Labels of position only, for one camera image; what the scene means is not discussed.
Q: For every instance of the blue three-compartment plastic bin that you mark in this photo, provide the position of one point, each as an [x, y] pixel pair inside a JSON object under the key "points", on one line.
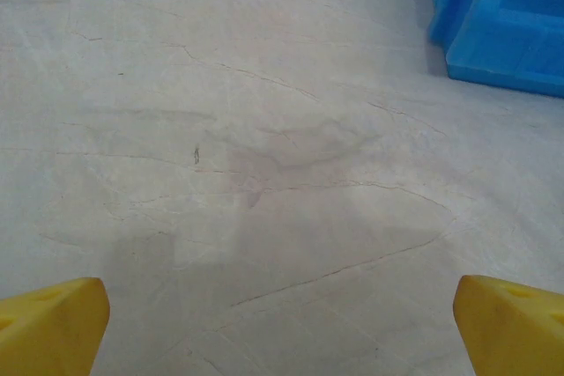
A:
{"points": [[484, 50]]}

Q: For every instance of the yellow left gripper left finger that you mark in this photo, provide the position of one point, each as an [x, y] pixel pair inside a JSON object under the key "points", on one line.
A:
{"points": [[48, 332]]}

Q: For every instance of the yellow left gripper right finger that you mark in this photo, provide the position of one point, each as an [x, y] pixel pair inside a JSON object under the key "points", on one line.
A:
{"points": [[515, 332]]}

